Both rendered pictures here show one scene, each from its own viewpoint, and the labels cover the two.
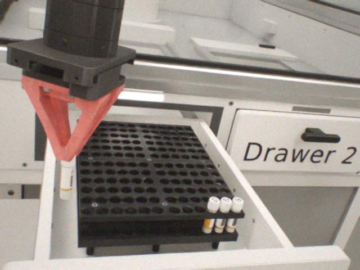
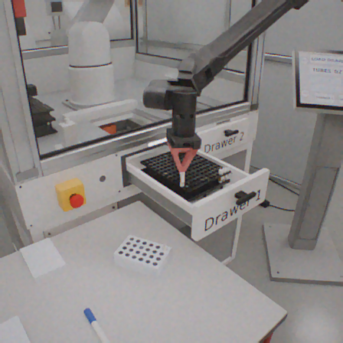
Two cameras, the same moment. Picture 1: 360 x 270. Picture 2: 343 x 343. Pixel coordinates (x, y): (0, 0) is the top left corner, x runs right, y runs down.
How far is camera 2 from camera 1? 0.54 m
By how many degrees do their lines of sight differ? 18
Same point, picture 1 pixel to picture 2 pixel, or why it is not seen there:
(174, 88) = not seen: hidden behind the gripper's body
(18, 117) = (115, 170)
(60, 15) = (184, 127)
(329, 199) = (237, 158)
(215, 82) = not seen: hidden behind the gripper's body
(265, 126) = (209, 135)
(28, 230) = (140, 215)
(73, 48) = (189, 135)
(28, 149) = (120, 183)
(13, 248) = (143, 223)
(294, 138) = (220, 136)
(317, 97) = (224, 115)
